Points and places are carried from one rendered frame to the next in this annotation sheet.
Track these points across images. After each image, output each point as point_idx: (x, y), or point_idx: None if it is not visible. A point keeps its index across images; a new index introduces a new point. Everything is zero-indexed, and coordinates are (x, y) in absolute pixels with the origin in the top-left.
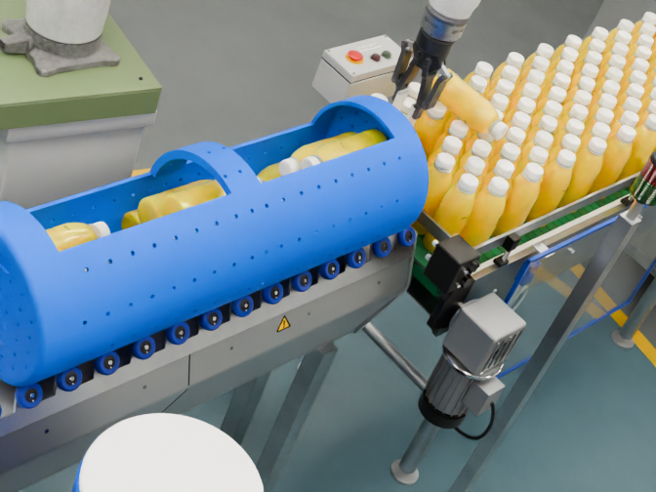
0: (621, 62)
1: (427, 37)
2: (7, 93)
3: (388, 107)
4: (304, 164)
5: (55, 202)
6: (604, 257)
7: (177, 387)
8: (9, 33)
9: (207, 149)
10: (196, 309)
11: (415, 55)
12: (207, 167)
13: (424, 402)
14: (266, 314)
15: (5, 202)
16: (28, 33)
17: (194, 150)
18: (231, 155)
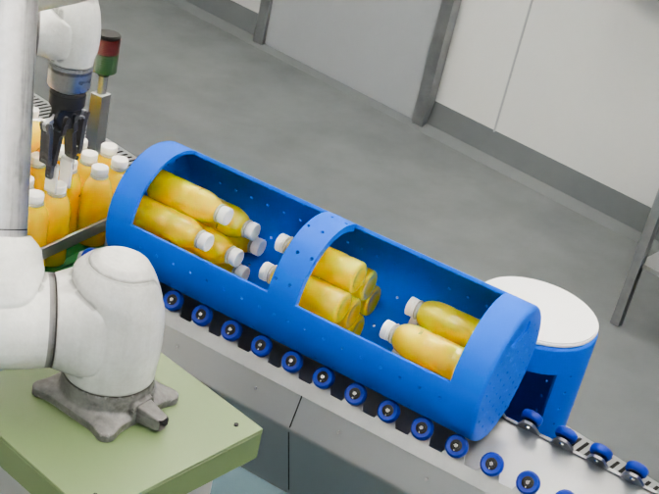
0: None
1: (82, 96)
2: (228, 418)
3: (161, 147)
4: (225, 218)
5: (385, 349)
6: (103, 133)
7: None
8: (119, 431)
9: (318, 233)
10: (396, 296)
11: (66, 123)
12: (339, 233)
13: None
14: None
15: (480, 326)
16: (143, 397)
17: (323, 241)
18: (318, 220)
